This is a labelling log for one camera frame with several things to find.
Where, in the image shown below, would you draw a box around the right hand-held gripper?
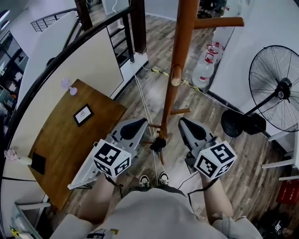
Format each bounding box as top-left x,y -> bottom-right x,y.
178,118 -> 238,180

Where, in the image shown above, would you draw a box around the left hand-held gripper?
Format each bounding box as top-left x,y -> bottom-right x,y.
93,118 -> 149,178

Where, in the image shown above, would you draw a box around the brown wooden coat rack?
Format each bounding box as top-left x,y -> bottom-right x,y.
141,0 -> 245,165

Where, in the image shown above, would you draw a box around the person's left forearm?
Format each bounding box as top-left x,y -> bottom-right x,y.
77,174 -> 122,226

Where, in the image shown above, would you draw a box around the person's right forearm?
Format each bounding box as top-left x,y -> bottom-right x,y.
202,177 -> 234,221

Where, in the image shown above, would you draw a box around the white metal rack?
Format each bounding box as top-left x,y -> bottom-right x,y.
67,142 -> 110,190

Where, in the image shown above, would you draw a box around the black standing fan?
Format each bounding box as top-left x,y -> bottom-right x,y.
221,45 -> 299,138

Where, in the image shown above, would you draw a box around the person's left sneaker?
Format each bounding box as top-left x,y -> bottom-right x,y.
139,175 -> 150,188

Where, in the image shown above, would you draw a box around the person's sneaker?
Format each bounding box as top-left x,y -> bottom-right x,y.
139,175 -> 150,188
158,172 -> 169,187

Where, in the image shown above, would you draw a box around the person's right sneaker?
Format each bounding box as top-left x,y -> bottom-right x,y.
158,172 -> 169,187

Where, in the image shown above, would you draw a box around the person's dark green shorts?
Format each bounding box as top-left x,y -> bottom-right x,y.
130,185 -> 187,199

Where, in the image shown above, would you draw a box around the black trash bin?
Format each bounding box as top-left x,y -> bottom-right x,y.
242,113 -> 267,135

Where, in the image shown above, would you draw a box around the brown wooden table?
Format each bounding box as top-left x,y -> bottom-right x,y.
28,78 -> 128,212

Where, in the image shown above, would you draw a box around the clear water bottle red cap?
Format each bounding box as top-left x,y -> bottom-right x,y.
192,58 -> 215,89
205,41 -> 225,63

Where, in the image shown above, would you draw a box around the small lilac table ornament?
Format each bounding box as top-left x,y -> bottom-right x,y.
61,78 -> 79,96

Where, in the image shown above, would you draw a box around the person in white shirt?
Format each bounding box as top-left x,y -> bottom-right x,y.
50,188 -> 264,239

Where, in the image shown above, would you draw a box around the cream partition panel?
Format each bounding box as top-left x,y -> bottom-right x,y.
7,27 -> 124,152

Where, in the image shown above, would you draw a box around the black square pad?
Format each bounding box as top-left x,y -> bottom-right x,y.
30,153 -> 47,175

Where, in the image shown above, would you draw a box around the red plastic crate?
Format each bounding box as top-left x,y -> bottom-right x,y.
277,179 -> 299,204

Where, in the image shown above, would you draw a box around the white vase with pink flowers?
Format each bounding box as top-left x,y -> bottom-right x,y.
4,149 -> 33,166

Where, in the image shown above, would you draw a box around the black curved handrail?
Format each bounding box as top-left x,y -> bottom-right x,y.
0,6 -> 133,239

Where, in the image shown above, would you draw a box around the black office chair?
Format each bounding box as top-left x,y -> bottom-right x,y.
198,0 -> 222,19

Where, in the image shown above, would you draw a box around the grey metal cabinet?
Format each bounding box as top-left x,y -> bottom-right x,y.
11,201 -> 51,239

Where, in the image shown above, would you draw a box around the black metal balustrade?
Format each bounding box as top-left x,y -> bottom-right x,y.
30,8 -> 79,33

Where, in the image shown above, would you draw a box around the white floor cable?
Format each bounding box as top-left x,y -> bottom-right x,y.
133,73 -> 165,182

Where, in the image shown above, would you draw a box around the black left gripper strap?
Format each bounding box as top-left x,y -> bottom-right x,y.
104,175 -> 124,199

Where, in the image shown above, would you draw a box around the black picture frame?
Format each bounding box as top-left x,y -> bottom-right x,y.
73,104 -> 95,127

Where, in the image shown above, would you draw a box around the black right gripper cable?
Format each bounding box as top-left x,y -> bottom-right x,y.
187,177 -> 220,212

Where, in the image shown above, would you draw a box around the yellow black striped cable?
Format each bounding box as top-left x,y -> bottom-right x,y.
150,68 -> 201,92

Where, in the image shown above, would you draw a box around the white metal frame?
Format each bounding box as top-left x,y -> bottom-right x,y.
261,130 -> 299,182

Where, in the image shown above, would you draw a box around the black metal gate frame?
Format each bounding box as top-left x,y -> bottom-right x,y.
106,10 -> 136,68

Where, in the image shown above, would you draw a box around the dark wooden post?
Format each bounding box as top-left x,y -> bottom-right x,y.
129,0 -> 147,54
74,0 -> 93,31

